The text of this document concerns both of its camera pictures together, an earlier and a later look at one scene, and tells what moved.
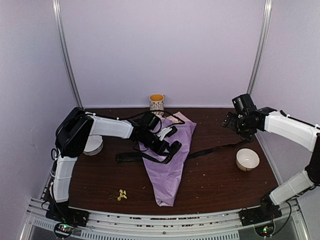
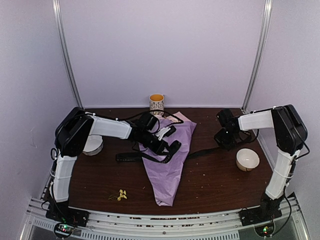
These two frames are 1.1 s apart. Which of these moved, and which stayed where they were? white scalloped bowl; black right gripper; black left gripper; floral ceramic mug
Moved: black right gripper
Stayed: floral ceramic mug; white scalloped bowl; black left gripper
